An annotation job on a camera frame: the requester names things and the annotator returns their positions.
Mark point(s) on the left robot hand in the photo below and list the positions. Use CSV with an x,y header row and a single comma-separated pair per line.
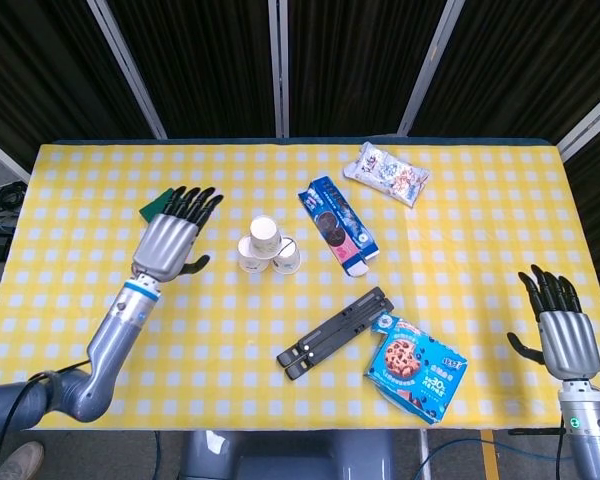
x,y
167,245

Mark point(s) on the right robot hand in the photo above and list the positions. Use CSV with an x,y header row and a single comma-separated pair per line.
x,y
570,345

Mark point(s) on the white paper cup green flower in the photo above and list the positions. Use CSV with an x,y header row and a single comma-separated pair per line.
x,y
250,261

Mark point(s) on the white paper cup leaf print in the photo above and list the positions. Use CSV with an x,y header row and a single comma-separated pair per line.
x,y
265,237

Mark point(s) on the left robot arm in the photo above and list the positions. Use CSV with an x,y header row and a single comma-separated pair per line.
x,y
115,340

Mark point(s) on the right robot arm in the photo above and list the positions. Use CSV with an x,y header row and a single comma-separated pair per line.
x,y
585,445

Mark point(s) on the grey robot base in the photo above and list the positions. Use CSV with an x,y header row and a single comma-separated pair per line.
x,y
280,455

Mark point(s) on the yellow checkered tablecloth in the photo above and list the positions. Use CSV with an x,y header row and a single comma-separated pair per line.
x,y
230,325

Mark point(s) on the green and yellow sponge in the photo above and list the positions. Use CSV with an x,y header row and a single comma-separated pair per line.
x,y
152,209

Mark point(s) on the thin black bar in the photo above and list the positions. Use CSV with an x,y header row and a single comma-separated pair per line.
x,y
535,431

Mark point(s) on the white paper cup blue flower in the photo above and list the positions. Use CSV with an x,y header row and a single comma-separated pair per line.
x,y
287,262

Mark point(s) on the blue chocolate chip cookie box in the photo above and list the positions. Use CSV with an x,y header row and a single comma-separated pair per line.
x,y
415,370

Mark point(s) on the blue sandwich cookie box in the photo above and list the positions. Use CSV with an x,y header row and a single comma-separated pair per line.
x,y
337,225

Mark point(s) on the grey table leg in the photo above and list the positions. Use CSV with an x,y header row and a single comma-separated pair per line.
x,y
425,455

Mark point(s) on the black folding stand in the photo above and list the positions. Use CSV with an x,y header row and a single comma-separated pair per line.
x,y
330,332

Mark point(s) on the white snack bag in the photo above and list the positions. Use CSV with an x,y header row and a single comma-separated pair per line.
x,y
385,172

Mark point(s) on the grey shoe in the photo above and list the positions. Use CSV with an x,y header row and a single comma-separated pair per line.
x,y
22,462

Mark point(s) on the white partition post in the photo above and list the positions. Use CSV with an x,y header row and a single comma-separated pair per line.
x,y
431,65
5,157
279,65
129,70
590,125

